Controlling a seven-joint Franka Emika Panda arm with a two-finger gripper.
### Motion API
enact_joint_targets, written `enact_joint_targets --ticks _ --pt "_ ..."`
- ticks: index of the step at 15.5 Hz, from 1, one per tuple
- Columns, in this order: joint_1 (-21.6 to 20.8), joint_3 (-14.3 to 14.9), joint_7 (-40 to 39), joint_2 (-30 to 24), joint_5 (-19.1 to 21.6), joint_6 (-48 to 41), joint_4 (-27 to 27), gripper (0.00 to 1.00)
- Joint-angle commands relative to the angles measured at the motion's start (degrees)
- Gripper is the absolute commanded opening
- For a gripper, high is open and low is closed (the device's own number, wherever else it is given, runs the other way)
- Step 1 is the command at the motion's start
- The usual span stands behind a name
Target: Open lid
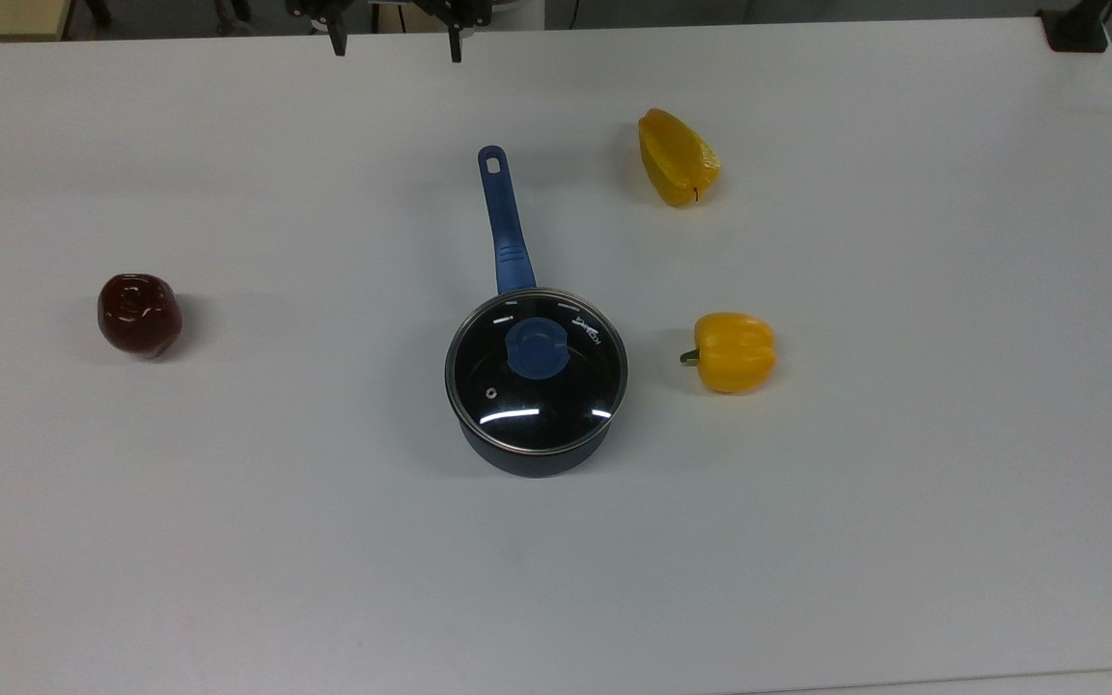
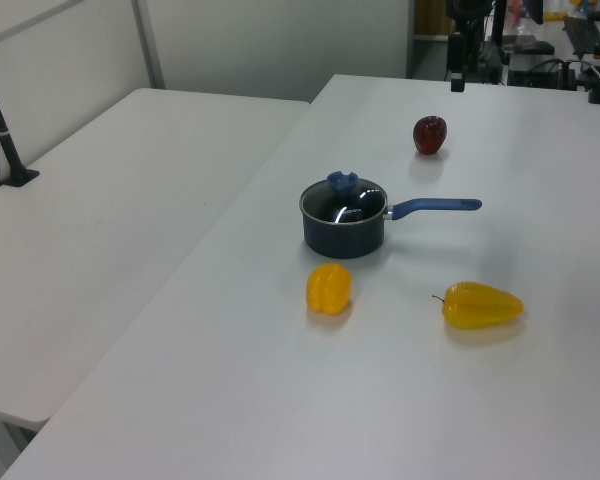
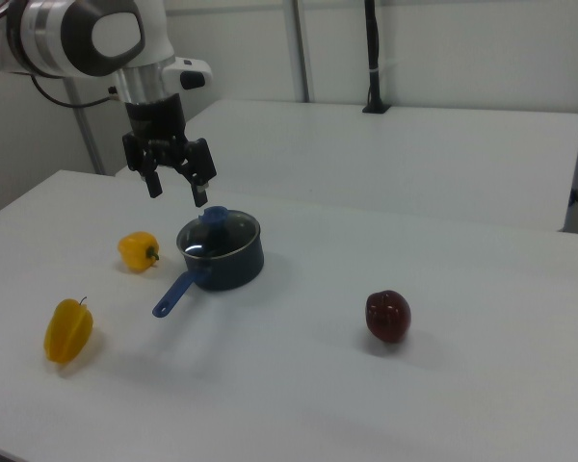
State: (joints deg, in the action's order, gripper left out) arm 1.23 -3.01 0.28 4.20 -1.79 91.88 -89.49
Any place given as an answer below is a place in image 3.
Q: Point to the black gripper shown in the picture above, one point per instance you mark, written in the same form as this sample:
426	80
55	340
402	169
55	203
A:
154	120

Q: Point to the glass lid with blue knob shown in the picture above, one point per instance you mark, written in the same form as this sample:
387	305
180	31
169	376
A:
215	216

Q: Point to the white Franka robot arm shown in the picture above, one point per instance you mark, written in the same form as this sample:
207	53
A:
77	33

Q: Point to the yellow bell pepper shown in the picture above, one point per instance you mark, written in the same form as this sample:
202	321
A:
136	252

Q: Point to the yellow star fruit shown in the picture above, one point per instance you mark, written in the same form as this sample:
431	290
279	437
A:
67	334

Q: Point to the white side table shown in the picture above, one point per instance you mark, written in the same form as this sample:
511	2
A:
390	159

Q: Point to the black pole with base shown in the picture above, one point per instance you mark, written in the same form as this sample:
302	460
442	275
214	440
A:
375	58

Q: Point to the dark red apple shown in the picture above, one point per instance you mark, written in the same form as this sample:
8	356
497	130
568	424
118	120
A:
387	317

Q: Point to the aluminium frame post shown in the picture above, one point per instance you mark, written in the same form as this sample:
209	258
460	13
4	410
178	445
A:
302	48
84	130

